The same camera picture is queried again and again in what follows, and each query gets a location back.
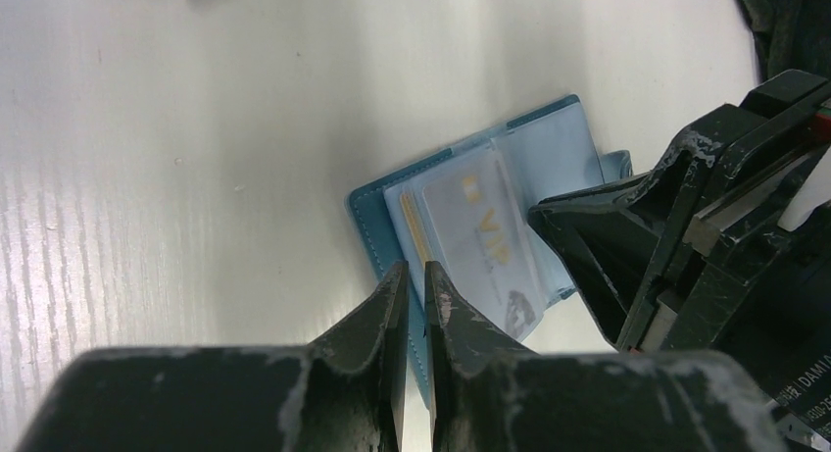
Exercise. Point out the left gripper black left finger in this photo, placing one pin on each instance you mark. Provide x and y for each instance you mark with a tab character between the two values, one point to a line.
358	377

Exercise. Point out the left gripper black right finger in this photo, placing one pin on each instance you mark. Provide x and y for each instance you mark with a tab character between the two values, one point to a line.
472	371

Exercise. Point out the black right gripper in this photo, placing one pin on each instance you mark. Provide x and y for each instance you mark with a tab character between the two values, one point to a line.
709	250

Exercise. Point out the silver VIP credit card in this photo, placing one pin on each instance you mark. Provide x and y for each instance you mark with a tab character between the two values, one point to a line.
482	240

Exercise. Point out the blue leather card holder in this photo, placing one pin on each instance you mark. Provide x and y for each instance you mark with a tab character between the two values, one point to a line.
548	152

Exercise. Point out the black floral fleece blanket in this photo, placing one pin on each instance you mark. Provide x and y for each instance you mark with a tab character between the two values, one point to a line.
789	35

